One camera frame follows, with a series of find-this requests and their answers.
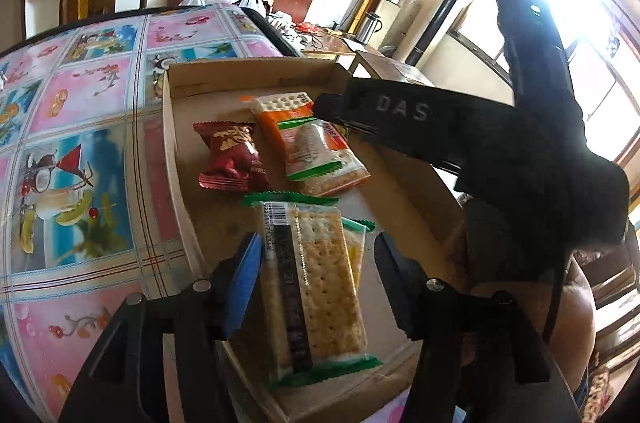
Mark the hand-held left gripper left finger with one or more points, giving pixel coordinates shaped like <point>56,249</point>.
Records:
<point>245,283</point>

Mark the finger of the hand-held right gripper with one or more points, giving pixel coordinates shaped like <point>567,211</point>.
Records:
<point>330,105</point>

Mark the cardboard box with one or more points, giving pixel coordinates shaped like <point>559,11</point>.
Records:
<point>400,183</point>

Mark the cracker packet green edges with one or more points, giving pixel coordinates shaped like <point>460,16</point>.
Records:
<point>356,248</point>
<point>320,293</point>

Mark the steel kettle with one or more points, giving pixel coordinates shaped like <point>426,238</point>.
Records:
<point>370,28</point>

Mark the dark red snack packet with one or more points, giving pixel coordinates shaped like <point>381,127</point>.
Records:
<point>230,153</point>

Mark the printed plastic tablecloth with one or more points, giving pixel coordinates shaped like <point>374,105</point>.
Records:
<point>75,103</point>

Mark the orange packet green edges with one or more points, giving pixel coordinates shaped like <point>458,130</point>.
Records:
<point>315,153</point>

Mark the person's right forearm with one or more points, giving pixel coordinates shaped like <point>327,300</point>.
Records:
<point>577,313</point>

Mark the wooden desk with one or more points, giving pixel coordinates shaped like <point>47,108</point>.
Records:
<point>325,43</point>

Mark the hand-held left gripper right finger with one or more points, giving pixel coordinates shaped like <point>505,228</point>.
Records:
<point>395,288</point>

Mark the black rolled tube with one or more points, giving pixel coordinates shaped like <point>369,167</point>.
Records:
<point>440,20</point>

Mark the orange cracker packet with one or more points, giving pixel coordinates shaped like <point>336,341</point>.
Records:
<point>272,115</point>

